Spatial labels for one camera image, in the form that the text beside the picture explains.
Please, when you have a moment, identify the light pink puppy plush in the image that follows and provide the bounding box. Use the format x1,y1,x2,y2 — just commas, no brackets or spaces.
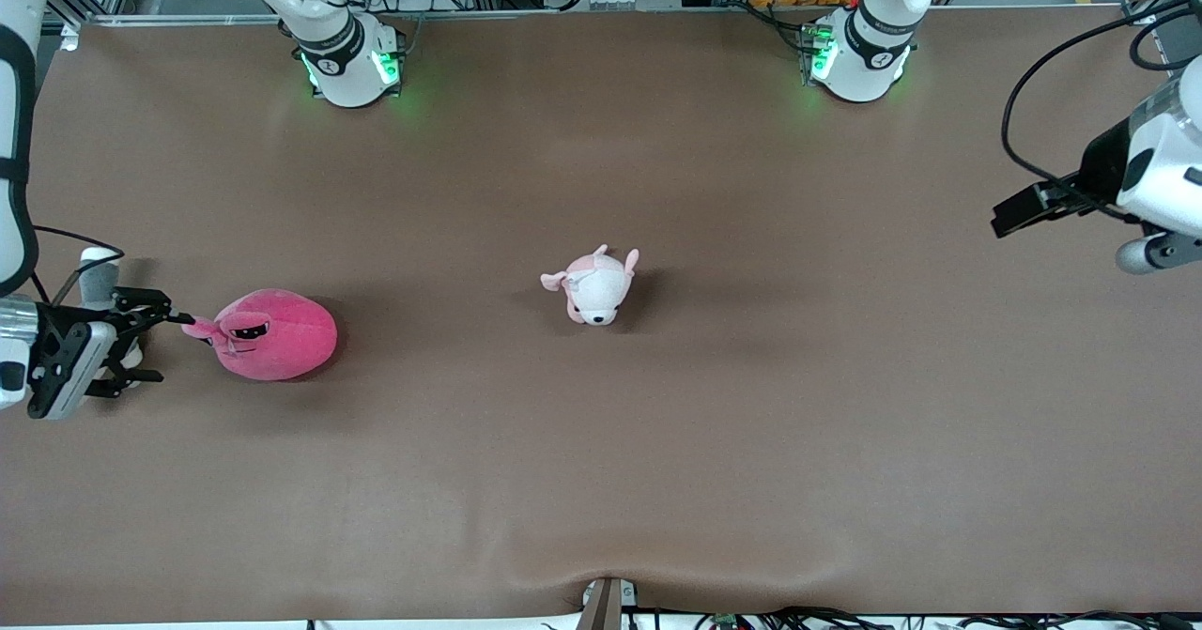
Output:
540,244,640,327

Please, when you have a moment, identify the aluminium frame rail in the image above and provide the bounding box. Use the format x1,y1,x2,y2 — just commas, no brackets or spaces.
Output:
47,8,851,26

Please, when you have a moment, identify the round hot pink plush toy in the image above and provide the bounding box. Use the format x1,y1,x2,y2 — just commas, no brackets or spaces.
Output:
181,288,339,382

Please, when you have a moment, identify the black floor cable bundle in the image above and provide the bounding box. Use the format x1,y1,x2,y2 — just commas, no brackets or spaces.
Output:
695,606,1202,630

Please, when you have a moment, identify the grey husky plush toy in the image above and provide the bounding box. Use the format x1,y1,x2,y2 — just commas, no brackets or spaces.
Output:
78,248,147,392

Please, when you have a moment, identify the brown table cover mat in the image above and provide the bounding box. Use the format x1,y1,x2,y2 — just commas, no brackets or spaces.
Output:
0,6,1202,625

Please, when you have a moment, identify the metal table edge bracket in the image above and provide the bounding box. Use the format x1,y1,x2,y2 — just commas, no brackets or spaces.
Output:
577,576,640,630

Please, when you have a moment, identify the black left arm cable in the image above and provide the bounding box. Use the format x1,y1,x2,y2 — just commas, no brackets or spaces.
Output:
1000,0,1202,223

